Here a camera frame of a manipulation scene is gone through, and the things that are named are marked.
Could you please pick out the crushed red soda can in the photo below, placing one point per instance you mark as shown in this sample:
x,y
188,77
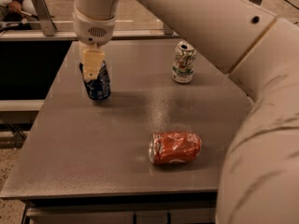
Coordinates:
x,y
174,147

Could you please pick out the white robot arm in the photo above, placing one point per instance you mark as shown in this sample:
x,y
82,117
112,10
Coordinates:
x,y
256,52

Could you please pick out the blue Pepsi can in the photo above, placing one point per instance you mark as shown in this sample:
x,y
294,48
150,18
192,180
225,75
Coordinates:
x,y
99,89

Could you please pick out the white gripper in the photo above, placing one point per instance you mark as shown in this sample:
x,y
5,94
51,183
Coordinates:
x,y
93,31

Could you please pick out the grey cabinet under table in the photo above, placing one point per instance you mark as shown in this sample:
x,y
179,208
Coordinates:
x,y
163,208

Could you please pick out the left metal railing bracket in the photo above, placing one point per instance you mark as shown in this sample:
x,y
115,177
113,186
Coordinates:
x,y
47,26

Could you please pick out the white green 7up can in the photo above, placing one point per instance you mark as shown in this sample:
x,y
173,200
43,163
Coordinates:
x,y
183,67

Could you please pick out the middle metal railing bracket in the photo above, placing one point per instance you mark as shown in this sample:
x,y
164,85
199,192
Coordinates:
x,y
168,30

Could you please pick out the metal railing base rail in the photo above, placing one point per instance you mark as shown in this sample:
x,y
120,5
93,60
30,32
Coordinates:
x,y
37,35

